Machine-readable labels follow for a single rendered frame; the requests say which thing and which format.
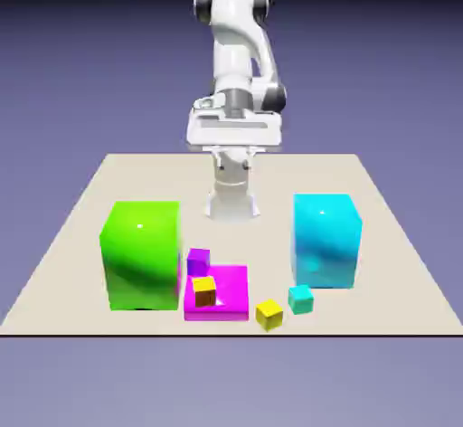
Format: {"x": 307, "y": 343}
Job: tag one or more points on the small purple cube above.
{"x": 198, "y": 261}

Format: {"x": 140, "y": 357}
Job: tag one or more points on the small yellow cube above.
{"x": 269, "y": 314}

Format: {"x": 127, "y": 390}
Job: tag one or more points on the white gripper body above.
{"x": 234, "y": 131}

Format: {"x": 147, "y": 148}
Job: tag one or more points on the large cyan box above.
{"x": 325, "y": 242}

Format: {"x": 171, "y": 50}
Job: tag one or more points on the small cyan cube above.
{"x": 301, "y": 299}

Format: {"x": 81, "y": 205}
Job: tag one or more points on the large green box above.
{"x": 141, "y": 253}

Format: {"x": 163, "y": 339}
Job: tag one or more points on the large magenta box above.
{"x": 231, "y": 289}

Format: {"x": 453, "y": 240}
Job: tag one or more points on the small orange cube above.
{"x": 204, "y": 291}

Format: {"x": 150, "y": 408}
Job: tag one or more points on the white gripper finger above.
{"x": 250, "y": 160}
{"x": 219, "y": 161}

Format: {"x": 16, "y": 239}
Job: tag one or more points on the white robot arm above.
{"x": 231, "y": 32}

